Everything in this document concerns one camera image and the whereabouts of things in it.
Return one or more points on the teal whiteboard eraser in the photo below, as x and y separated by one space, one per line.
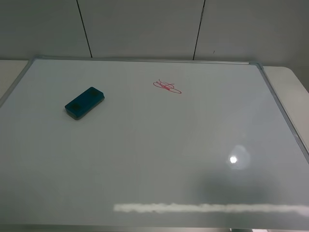
84 103

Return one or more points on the white framed whiteboard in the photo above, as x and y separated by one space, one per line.
223 154

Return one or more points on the red marker scribble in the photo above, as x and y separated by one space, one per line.
167 86

